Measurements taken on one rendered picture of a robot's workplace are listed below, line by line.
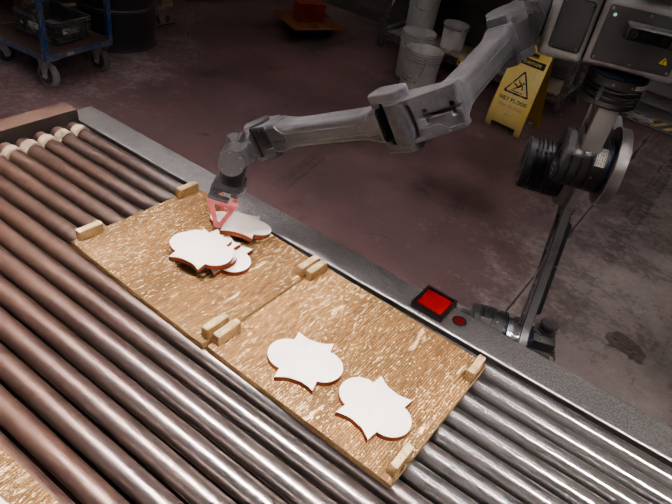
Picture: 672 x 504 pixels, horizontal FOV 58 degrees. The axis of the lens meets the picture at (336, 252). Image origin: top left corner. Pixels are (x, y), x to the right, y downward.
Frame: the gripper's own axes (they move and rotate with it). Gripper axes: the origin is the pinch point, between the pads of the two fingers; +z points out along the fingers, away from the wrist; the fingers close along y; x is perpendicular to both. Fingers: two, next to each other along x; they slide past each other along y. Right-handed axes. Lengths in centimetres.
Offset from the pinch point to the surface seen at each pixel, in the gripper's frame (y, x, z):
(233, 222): 0.9, 3.0, -0.1
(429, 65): -333, 85, -1
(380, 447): 52, 39, 6
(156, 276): 19.7, -7.8, 7.2
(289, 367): 39.3, 22.2, 5.2
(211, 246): 12.3, 0.7, 1.1
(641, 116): -376, 271, -10
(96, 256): 16.6, -21.2, 8.6
